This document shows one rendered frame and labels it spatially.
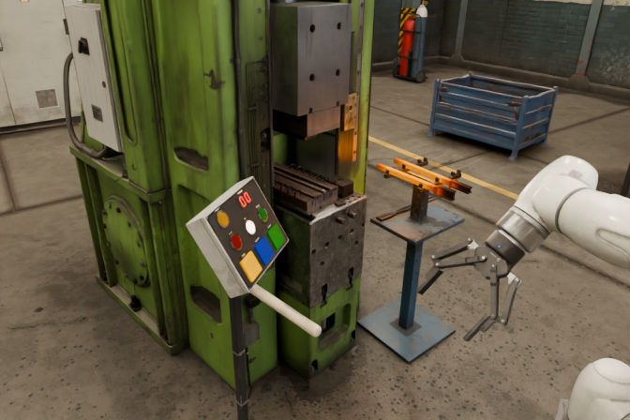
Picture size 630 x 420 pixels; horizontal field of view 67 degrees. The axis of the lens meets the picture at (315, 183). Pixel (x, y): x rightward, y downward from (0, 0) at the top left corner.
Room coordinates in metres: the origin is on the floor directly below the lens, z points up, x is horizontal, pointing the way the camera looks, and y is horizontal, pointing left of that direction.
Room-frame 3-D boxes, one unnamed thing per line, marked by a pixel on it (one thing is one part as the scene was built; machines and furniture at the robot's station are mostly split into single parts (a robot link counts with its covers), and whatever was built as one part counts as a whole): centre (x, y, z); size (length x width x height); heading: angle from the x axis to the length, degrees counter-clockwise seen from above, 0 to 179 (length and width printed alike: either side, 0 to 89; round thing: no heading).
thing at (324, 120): (2.02, 0.12, 1.32); 0.42 x 0.20 x 0.10; 46
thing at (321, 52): (2.05, 0.09, 1.57); 0.42 x 0.39 x 0.40; 46
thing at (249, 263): (1.28, 0.20, 1.01); 0.07 x 0.05 x 0.07; 161
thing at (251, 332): (1.70, 0.30, 0.36); 0.09 x 0.07 x 0.12; 136
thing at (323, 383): (1.84, -0.07, 0.01); 0.58 x 0.39 x 0.01; 136
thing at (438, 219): (2.16, -0.54, 0.71); 0.40 x 0.30 x 0.02; 129
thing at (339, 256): (2.07, 0.09, 0.69); 0.56 x 0.38 x 0.45; 46
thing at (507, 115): (5.59, -2.11, 0.36); 1.20 x 0.80 x 0.72; 41
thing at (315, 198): (2.02, 0.12, 0.96); 0.42 x 0.20 x 0.09; 46
